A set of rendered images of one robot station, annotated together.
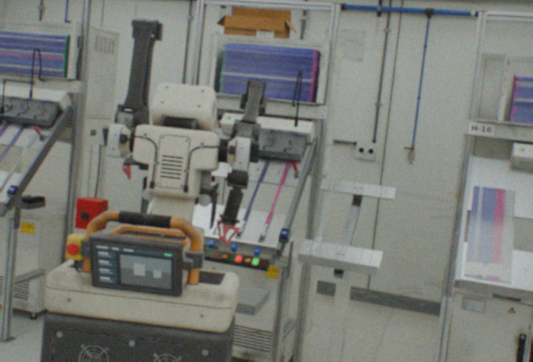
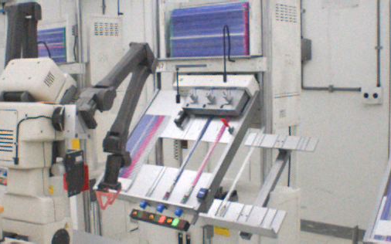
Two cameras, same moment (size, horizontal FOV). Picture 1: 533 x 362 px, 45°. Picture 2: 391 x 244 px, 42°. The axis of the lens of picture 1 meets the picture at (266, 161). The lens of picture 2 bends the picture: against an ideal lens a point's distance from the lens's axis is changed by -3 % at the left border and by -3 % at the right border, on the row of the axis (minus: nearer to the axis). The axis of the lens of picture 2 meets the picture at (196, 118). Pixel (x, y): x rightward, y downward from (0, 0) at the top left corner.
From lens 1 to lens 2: 1.22 m
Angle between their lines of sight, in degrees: 22
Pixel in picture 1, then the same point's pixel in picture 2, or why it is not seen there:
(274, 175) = (212, 133)
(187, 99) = (23, 72)
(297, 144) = (235, 99)
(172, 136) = (5, 111)
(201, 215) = (141, 177)
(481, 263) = not seen: outside the picture
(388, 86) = (385, 28)
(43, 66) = (52, 55)
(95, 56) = (96, 40)
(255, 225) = (183, 184)
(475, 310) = not seen: outside the picture
